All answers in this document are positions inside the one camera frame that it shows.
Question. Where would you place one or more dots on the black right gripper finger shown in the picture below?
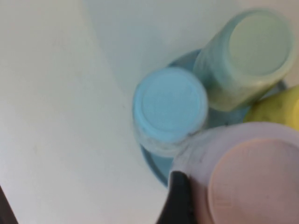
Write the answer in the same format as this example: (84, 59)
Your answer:
(178, 200)

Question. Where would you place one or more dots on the pink marbled plastic cup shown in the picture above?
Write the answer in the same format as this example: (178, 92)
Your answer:
(252, 175)

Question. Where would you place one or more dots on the blue round cup stand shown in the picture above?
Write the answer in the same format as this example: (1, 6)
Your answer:
(154, 168)

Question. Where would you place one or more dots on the blue marbled plastic cup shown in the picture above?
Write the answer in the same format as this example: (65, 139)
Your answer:
(168, 105)

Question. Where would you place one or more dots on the yellow marbled plastic cup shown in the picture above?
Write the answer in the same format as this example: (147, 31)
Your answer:
(275, 109)

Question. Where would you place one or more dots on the green marbled plastic cup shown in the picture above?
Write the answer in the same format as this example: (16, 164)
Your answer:
(247, 51)

